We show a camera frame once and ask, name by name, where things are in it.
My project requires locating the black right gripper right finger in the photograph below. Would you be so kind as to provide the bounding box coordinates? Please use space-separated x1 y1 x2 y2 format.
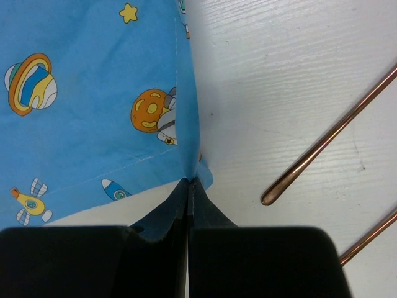
187 179 351 297

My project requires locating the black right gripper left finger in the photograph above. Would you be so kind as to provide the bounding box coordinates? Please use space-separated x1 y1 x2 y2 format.
1 179 188 297

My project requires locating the copper fork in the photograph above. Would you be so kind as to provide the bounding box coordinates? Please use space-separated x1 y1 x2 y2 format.
339 209 396 267

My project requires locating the copper spoon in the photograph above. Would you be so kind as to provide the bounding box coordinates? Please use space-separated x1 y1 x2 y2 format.
261 66 396 206

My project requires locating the blue space-print placemat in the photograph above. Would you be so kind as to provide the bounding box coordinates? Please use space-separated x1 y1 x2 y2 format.
1 1 213 229

